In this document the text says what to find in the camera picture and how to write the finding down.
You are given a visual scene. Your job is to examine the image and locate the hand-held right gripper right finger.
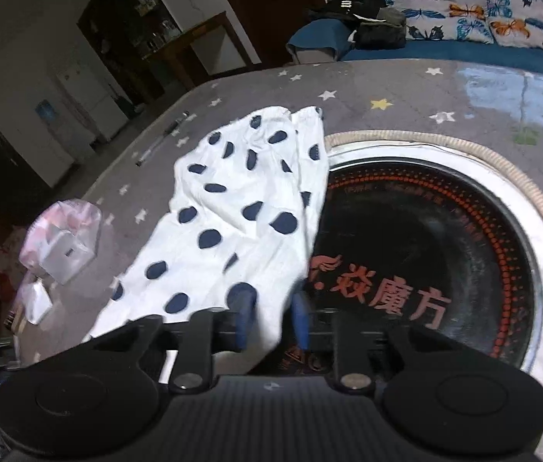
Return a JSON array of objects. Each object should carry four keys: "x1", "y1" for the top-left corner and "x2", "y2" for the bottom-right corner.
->
[{"x1": 292, "y1": 293, "x2": 467, "y2": 392}]

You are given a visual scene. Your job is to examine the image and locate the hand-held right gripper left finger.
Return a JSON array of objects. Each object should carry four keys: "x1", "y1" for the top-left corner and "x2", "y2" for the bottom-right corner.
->
[{"x1": 81, "y1": 283, "x2": 258, "y2": 394}]

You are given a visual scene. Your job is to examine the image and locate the white polka dot pants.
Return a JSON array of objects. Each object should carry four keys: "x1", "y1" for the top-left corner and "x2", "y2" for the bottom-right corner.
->
[{"x1": 81, "y1": 105, "x2": 331, "y2": 377}]

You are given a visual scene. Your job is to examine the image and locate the round induction cooker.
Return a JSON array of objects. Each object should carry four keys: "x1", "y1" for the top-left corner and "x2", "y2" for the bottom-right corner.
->
[{"x1": 278, "y1": 130, "x2": 543, "y2": 415}]

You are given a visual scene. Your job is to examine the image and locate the plastic bag with white box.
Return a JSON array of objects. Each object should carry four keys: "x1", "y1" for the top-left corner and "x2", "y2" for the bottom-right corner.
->
[{"x1": 18, "y1": 199, "x2": 104, "y2": 286}]

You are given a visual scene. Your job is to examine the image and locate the pen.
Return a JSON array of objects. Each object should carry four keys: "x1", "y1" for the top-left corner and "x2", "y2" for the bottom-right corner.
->
[{"x1": 135, "y1": 111, "x2": 191, "y2": 167}]

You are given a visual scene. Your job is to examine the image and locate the small white box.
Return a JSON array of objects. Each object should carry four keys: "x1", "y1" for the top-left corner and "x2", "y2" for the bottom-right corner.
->
[{"x1": 15, "y1": 276, "x2": 57, "y2": 326}]

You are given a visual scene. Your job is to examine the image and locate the grey star print tablecloth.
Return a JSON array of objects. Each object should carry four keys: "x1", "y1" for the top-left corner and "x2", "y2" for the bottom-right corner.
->
[{"x1": 12, "y1": 55, "x2": 543, "y2": 462}]

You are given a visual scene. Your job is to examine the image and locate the white water dispenser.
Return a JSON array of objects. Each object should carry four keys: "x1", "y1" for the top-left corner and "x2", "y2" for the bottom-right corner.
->
[{"x1": 25, "y1": 99, "x2": 99, "y2": 189}]

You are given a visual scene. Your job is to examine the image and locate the white refrigerator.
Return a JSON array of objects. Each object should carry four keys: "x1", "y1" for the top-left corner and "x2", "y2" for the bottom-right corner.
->
[{"x1": 54, "y1": 57, "x2": 131, "y2": 144}]

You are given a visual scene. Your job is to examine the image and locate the wooden desk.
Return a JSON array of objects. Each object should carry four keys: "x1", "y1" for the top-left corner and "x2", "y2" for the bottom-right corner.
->
[{"x1": 143, "y1": 10, "x2": 256, "y2": 93}]

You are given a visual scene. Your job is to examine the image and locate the olive green bag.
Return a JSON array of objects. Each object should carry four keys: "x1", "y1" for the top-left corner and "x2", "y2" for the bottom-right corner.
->
[{"x1": 352, "y1": 7, "x2": 407, "y2": 50}]

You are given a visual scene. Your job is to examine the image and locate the dark wooden door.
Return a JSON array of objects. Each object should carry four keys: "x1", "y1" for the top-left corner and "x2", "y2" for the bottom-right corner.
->
[{"x1": 206, "y1": 0, "x2": 328, "y2": 76}]

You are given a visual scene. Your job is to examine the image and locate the blue sofa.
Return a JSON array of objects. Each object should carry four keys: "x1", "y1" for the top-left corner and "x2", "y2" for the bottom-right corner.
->
[{"x1": 286, "y1": 0, "x2": 543, "y2": 80}]

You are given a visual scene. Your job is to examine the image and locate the dark wooden display cabinet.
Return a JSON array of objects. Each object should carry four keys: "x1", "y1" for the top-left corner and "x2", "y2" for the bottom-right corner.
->
[{"x1": 77, "y1": 0, "x2": 191, "y2": 103}]

